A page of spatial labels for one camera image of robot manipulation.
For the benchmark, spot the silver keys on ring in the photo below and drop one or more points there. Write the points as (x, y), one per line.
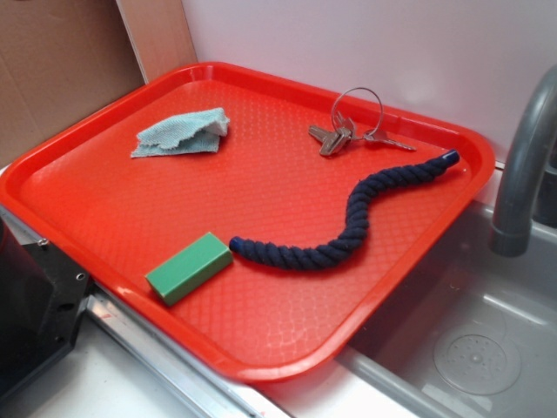
(345, 131)

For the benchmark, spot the red plastic tray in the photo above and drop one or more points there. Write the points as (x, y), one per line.
(121, 217)

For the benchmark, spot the silver metal rail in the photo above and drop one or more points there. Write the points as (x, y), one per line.
(122, 367)

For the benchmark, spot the grey faucet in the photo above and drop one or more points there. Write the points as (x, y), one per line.
(527, 191)

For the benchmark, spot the brown cardboard panel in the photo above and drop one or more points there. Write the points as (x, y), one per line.
(63, 60)

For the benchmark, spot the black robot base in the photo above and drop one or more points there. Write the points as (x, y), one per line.
(43, 297)

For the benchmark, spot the grey plastic sink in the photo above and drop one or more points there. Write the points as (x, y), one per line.
(467, 333)

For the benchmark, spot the green rectangular block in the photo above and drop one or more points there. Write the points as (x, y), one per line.
(189, 269)

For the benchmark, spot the light blue cloth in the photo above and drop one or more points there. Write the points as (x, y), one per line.
(188, 133)

